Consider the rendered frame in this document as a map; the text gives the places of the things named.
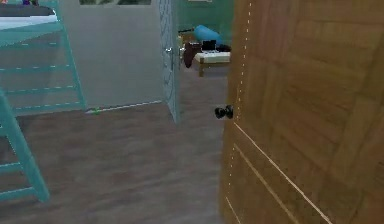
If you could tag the black round door knob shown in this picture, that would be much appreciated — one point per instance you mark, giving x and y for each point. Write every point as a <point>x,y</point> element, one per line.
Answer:
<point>223,112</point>

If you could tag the grey patterned room door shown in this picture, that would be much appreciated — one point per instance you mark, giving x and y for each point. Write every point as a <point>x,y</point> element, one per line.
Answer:
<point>169,66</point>

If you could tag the wooden bed with white mattress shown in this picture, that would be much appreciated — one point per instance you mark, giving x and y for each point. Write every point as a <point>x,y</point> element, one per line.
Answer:
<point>213,59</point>

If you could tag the dark red cloth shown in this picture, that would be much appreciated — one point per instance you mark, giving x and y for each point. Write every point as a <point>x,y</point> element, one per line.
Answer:
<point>189,55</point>

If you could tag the black laptop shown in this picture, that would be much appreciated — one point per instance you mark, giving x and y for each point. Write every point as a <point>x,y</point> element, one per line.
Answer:
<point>209,45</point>

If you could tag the blue cylindrical pillow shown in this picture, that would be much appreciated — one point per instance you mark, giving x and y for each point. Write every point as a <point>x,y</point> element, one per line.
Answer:
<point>207,35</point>

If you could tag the small green object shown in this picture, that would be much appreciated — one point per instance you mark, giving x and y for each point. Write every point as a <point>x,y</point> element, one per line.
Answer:
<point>96,111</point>

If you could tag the brown wooden room door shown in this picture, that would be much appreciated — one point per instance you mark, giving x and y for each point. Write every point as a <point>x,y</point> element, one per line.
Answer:
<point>300,116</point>

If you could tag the teal shelf unit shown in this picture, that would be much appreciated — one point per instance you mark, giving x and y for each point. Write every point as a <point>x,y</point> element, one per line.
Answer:
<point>33,83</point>

